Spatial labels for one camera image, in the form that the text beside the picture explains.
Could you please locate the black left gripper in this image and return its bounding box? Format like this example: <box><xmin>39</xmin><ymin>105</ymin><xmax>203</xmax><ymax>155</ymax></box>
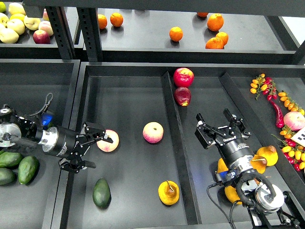
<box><xmin>42</xmin><ymin>122</ymin><xmax>113</xmax><ymax>173</ymax></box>

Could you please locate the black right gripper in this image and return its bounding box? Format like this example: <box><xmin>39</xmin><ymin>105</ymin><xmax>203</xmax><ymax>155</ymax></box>
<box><xmin>195</xmin><ymin>108</ymin><xmax>254</xmax><ymax>168</ymax></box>

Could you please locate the dark green avocado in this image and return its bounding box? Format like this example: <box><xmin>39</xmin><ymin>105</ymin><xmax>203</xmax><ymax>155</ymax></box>
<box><xmin>92</xmin><ymin>178</ymin><xmax>111</xmax><ymax>208</ymax></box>

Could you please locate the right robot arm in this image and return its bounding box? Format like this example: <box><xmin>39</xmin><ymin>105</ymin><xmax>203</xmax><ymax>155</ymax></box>
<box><xmin>195</xmin><ymin>109</ymin><xmax>305</xmax><ymax>229</ymax></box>

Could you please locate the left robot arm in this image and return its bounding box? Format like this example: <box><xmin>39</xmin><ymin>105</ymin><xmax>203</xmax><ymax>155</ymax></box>
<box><xmin>0</xmin><ymin>93</ymin><xmax>113</xmax><ymax>174</ymax></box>

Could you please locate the yellow pear with brown spot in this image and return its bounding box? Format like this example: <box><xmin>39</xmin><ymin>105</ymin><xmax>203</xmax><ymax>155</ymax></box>
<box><xmin>250</xmin><ymin>155</ymin><xmax>267</xmax><ymax>174</ymax></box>

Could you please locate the green avocado front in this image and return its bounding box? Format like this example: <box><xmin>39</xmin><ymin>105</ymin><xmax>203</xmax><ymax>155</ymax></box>
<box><xmin>18</xmin><ymin>156</ymin><xmax>40</xmax><ymax>184</ymax></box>

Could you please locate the green avocado middle left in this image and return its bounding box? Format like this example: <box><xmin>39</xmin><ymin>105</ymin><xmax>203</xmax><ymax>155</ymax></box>
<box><xmin>0</xmin><ymin>152</ymin><xmax>23</xmax><ymax>168</ymax></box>

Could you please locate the green avocado lower left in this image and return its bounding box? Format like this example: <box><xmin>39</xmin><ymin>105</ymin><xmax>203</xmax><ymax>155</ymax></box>
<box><xmin>0</xmin><ymin>168</ymin><xmax>16</xmax><ymax>185</ymax></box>

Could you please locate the pink apple left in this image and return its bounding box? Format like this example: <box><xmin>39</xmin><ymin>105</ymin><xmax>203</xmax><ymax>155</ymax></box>
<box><xmin>97</xmin><ymin>129</ymin><xmax>120</xmax><ymax>152</ymax></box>

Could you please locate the pink apple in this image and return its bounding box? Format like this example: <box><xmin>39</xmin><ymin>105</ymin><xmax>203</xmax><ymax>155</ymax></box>
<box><xmin>142</xmin><ymin>122</ymin><xmax>163</xmax><ymax>144</ymax></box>
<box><xmin>97</xmin><ymin>129</ymin><xmax>120</xmax><ymax>152</ymax></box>

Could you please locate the dark red apple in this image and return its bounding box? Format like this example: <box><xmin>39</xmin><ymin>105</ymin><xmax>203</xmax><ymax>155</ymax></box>
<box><xmin>173</xmin><ymin>87</ymin><xmax>191</xmax><ymax>106</ymax></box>

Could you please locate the bright red apple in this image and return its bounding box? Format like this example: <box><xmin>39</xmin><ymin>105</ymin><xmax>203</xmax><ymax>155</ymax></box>
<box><xmin>173</xmin><ymin>67</ymin><xmax>194</xmax><ymax>88</ymax></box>

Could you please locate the cherry tomato bunch upper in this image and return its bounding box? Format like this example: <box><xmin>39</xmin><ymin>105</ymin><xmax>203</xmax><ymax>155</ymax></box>
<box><xmin>250</xmin><ymin>73</ymin><xmax>277</xmax><ymax>101</ymax></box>

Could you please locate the cherry tomato bunch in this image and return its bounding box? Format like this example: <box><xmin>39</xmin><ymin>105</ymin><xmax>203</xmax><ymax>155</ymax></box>
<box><xmin>272</xmin><ymin>125</ymin><xmax>305</xmax><ymax>172</ymax></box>
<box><xmin>250</xmin><ymin>73</ymin><xmax>277</xmax><ymax>101</ymax></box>

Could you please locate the pink apple centre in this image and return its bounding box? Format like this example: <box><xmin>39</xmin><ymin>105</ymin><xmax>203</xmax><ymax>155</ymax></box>
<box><xmin>142</xmin><ymin>122</ymin><xmax>163</xmax><ymax>144</ymax></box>

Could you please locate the red chili pepper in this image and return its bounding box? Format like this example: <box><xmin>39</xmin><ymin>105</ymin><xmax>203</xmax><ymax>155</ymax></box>
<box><xmin>269</xmin><ymin>100</ymin><xmax>285</xmax><ymax>128</ymax></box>

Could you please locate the black centre tray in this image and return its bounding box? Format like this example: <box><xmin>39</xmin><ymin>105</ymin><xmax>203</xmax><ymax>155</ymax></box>
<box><xmin>59</xmin><ymin>62</ymin><xmax>305</xmax><ymax>229</ymax></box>

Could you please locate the black tray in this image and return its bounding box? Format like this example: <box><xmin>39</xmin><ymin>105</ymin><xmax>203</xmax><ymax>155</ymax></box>
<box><xmin>0</xmin><ymin>59</ymin><xmax>80</xmax><ymax>229</ymax></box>
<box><xmin>59</xmin><ymin>62</ymin><xmax>305</xmax><ymax>229</ymax></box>

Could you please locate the black tray divider left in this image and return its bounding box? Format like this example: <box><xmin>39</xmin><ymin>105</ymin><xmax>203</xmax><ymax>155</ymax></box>
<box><xmin>161</xmin><ymin>72</ymin><xmax>202</xmax><ymax>225</ymax></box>

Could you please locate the black tray divider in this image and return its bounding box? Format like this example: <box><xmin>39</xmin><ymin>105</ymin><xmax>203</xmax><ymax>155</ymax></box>
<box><xmin>219</xmin><ymin>73</ymin><xmax>305</xmax><ymax>192</ymax></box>
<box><xmin>161</xmin><ymin>72</ymin><xmax>202</xmax><ymax>225</ymax></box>

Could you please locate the orange front right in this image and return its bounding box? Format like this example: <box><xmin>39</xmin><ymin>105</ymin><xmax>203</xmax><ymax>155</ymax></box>
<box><xmin>205</xmin><ymin>37</ymin><xmax>224</xmax><ymax>49</ymax></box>

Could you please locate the orange cherry tomato vine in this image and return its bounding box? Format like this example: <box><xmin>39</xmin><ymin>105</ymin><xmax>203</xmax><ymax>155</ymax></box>
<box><xmin>277</xmin><ymin>91</ymin><xmax>305</xmax><ymax>115</ymax></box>

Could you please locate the pink apple right edge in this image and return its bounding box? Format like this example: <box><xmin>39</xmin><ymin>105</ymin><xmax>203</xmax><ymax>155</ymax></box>
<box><xmin>284</xmin><ymin>112</ymin><xmax>305</xmax><ymax>131</ymax></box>

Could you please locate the orange small right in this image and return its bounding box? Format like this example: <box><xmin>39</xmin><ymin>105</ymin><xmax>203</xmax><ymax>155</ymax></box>
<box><xmin>216</xmin><ymin>31</ymin><xmax>229</xmax><ymax>46</ymax></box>

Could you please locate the cherry tomato bunch lower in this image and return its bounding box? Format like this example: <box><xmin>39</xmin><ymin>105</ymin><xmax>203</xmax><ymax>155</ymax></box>
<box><xmin>272</xmin><ymin>125</ymin><xmax>305</xmax><ymax>172</ymax></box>

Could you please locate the white marker tag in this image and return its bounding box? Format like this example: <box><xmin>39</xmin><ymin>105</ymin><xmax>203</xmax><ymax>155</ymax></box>
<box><xmin>291</xmin><ymin>127</ymin><xmax>305</xmax><ymax>147</ymax></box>

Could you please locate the black left tray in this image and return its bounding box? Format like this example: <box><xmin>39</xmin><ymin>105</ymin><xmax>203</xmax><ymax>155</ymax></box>
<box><xmin>0</xmin><ymin>59</ymin><xmax>80</xmax><ymax>229</ymax></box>

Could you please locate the orange centre shelf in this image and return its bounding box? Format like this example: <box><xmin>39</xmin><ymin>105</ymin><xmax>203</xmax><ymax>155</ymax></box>
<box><xmin>169</xmin><ymin>27</ymin><xmax>183</xmax><ymax>42</ymax></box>

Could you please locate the large orange upper right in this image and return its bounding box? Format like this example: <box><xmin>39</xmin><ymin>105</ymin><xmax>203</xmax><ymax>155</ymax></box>
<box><xmin>207</xmin><ymin>13</ymin><xmax>224</xmax><ymax>31</ymax></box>

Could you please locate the black tray divider right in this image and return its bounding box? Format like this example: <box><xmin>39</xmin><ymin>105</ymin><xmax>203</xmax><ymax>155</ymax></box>
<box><xmin>219</xmin><ymin>73</ymin><xmax>305</xmax><ymax>192</ymax></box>

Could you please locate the orange under top bar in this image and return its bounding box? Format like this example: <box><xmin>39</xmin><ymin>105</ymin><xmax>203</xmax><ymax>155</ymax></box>
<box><xmin>197</xmin><ymin>12</ymin><xmax>209</xmax><ymax>18</ymax></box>

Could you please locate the black left back shelf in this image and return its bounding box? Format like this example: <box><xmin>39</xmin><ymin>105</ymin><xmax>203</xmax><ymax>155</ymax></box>
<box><xmin>0</xmin><ymin>7</ymin><xmax>84</xmax><ymax>59</ymax></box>

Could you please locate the black shelf upright left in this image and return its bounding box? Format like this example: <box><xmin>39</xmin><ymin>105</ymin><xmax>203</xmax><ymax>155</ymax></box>
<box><xmin>45</xmin><ymin>6</ymin><xmax>76</xmax><ymax>60</ymax></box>

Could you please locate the black shelf upright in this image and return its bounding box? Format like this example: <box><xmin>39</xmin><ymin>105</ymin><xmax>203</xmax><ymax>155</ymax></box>
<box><xmin>45</xmin><ymin>6</ymin><xmax>76</xmax><ymax>60</ymax></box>
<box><xmin>76</xmin><ymin>7</ymin><xmax>103</xmax><ymax>62</ymax></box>

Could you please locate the red apple on shelf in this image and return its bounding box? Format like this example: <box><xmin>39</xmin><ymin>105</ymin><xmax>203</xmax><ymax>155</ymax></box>
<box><xmin>33</xmin><ymin>30</ymin><xmax>51</xmax><ymax>44</ymax></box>

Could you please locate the orange half hidden left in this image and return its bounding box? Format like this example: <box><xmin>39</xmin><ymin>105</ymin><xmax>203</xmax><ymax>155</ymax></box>
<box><xmin>98</xmin><ymin>14</ymin><xmax>108</xmax><ymax>30</ymax></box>

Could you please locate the black shelf upright right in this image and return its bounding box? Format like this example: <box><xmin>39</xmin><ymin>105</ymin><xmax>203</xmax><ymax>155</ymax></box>
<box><xmin>76</xmin><ymin>7</ymin><xmax>103</xmax><ymax>62</ymax></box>

